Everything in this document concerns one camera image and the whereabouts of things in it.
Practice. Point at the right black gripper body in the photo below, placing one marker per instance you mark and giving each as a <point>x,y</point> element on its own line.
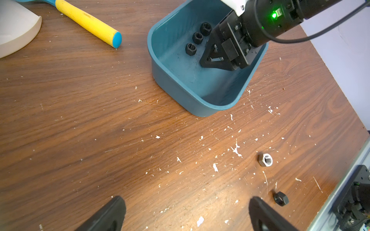
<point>237,51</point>

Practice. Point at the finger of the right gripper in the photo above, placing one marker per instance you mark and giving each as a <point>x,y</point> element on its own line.
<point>214,55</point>

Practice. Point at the pink plastic dustpan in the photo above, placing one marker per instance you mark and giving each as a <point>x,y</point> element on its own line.
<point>19,27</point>

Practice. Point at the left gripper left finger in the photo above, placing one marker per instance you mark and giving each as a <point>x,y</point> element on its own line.
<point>108,218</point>

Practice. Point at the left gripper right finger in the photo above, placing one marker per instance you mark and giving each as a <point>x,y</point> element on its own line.
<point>265,218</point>

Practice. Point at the black nut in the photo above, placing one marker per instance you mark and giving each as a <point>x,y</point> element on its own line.
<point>205,29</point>
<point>191,49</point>
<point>197,38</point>

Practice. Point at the aluminium front rail frame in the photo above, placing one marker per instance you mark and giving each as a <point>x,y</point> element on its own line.
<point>326,220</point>

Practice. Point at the teal plastic storage box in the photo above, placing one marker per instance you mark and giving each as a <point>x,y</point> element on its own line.
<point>201,91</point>

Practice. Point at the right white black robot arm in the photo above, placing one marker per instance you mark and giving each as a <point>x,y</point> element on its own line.
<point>277,17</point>

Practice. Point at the black nut lowest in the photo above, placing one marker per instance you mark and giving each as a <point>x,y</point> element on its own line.
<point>281,199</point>

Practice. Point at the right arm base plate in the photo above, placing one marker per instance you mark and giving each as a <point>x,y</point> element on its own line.
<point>352,206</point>

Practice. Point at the silver nut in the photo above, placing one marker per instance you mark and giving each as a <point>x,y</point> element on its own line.
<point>265,160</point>

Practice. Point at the blue yellow toy rake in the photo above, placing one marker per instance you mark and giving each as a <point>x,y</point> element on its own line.
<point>90,23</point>

